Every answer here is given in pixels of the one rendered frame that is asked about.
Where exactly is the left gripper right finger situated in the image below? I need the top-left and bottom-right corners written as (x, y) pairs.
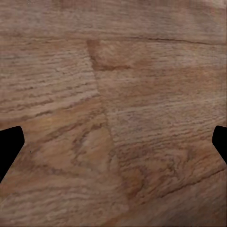
top-left (212, 126), bottom-right (227, 164)

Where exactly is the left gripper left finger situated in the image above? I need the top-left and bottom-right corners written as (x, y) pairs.
top-left (0, 126), bottom-right (25, 182)

